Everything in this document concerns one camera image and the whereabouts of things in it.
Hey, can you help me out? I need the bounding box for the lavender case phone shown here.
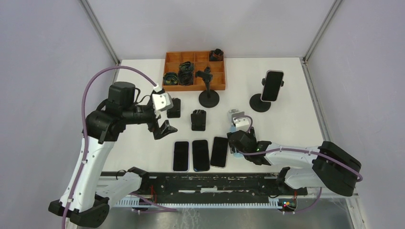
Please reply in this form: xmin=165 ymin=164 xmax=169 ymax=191
xmin=172 ymin=141 xmax=189 ymax=172

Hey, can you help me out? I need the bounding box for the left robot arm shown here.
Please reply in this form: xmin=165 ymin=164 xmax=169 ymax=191
xmin=48 ymin=82 xmax=177 ymax=228

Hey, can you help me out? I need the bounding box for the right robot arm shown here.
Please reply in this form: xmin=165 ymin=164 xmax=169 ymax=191
xmin=228 ymin=130 xmax=363 ymax=197

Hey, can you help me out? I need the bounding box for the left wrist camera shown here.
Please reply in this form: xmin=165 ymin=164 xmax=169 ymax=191
xmin=151 ymin=89 xmax=174 ymax=112

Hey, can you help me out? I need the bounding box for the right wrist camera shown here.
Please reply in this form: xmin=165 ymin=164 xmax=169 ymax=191
xmin=232 ymin=116 xmax=250 ymax=131

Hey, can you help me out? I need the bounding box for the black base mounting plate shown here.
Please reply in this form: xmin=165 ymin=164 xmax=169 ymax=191
xmin=101 ymin=172 xmax=308 ymax=205

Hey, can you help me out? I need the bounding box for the orange compartment tray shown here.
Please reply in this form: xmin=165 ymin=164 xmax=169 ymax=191
xmin=161 ymin=49 xmax=226 ymax=92

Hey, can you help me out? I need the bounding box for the black coil tray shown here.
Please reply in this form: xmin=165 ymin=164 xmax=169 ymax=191
xmin=179 ymin=61 xmax=194 ymax=74
xmin=163 ymin=72 xmax=179 ymax=85
xmin=178 ymin=72 xmax=194 ymax=86

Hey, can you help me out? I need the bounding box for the black coil tray left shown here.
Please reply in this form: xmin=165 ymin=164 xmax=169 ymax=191
xmin=163 ymin=72 xmax=179 ymax=85

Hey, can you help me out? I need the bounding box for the grey folding stand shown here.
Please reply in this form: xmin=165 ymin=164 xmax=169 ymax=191
xmin=227 ymin=109 xmax=245 ymax=123

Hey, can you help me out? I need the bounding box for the black coil back corner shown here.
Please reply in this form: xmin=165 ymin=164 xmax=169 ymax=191
xmin=209 ymin=49 xmax=224 ymax=62

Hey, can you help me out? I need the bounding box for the small black folding stand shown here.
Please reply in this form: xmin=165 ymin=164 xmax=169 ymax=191
xmin=166 ymin=98 xmax=181 ymax=119

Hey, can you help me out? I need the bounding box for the white comb cable duct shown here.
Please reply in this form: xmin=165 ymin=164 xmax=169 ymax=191
xmin=110 ymin=197 xmax=286 ymax=209

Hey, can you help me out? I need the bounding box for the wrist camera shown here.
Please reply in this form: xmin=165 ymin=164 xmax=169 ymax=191
xmin=232 ymin=116 xmax=250 ymax=131
xmin=151 ymin=89 xmax=174 ymax=112

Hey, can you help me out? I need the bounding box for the black case phone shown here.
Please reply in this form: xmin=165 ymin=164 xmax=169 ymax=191
xmin=192 ymin=140 xmax=210 ymax=172

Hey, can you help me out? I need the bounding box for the blue case phone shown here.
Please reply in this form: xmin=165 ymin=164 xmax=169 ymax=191
xmin=227 ymin=126 xmax=237 ymax=154

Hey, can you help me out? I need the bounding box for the white pink case phone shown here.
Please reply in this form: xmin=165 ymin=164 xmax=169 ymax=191
xmin=210 ymin=136 xmax=228 ymax=168

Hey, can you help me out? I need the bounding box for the black coil tray front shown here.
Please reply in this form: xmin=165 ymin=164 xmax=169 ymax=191
xmin=178 ymin=72 xmax=194 ymax=86

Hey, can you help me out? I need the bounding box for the black coil tray middle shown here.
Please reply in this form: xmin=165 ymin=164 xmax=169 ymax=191
xmin=179 ymin=61 xmax=194 ymax=74

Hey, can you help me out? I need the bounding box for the round base stand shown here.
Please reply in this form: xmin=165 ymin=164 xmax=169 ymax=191
xmin=195 ymin=66 xmax=220 ymax=108
xmin=249 ymin=92 xmax=272 ymax=113

